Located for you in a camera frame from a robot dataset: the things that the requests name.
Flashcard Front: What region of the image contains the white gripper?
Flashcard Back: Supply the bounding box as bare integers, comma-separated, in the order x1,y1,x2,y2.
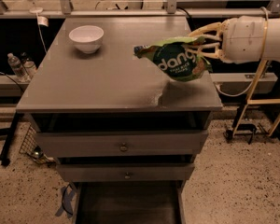
186,16,266,63

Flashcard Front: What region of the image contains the green rice chip bag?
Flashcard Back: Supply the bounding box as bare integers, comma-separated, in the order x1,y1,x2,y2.
133,36,212,82

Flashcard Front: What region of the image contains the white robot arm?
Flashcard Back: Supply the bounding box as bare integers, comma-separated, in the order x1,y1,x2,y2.
186,16,280,63

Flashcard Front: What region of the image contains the grey drawer cabinet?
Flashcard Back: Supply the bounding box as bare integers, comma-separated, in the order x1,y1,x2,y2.
17,17,222,210

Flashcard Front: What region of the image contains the top grey drawer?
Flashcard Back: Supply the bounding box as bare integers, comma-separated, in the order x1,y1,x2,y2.
35,130,208,158

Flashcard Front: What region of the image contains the grey drawer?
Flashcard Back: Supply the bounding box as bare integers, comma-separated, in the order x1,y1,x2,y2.
57,163,194,182
35,130,208,158

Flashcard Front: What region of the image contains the middle grey drawer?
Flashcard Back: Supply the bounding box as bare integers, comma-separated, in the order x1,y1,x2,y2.
57,163,194,182

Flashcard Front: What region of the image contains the bottom open drawer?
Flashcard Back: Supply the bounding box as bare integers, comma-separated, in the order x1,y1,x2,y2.
73,181,186,224

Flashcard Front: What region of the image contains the white ceramic bowl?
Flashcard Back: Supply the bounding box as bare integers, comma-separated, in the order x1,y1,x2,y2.
69,25,105,54

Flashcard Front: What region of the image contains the clear water bottle right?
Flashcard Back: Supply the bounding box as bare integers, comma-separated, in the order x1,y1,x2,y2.
21,52,37,78

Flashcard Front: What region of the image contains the clear water bottle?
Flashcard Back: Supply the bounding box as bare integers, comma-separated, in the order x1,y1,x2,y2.
21,52,37,78
7,53,29,82

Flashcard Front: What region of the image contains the clear water bottle left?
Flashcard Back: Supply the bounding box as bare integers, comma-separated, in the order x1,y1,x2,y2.
7,53,29,82

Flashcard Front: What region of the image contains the black metal leg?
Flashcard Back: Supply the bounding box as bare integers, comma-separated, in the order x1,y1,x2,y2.
0,113,21,167

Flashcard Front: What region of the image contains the white hose cable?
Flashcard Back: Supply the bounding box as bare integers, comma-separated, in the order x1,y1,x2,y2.
214,7,271,98

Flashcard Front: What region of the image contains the white cable with tag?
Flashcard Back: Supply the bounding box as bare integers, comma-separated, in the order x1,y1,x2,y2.
22,0,49,54

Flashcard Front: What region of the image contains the wire mesh basket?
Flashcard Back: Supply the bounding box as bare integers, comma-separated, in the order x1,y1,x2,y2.
19,126,54,164

